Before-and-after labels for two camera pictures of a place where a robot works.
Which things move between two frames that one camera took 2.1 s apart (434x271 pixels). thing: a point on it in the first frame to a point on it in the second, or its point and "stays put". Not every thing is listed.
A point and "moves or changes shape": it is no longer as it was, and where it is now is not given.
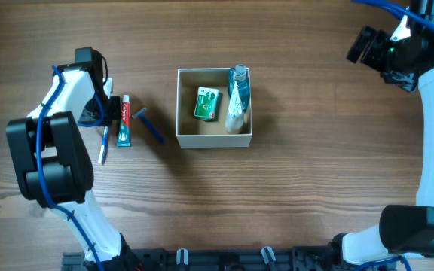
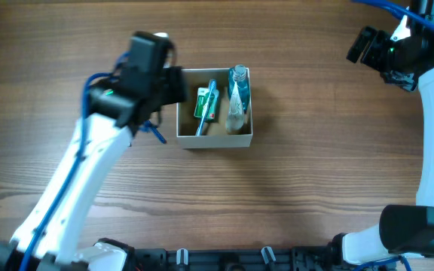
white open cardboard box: x=194 y=132 stays put
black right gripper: x=377 y=40 stays put
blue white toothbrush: x=102 y=155 moves or changes shape
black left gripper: x=114 y=114 to x=181 y=92
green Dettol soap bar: x=206 y=103 stays put
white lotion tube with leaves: x=234 y=121 stays put
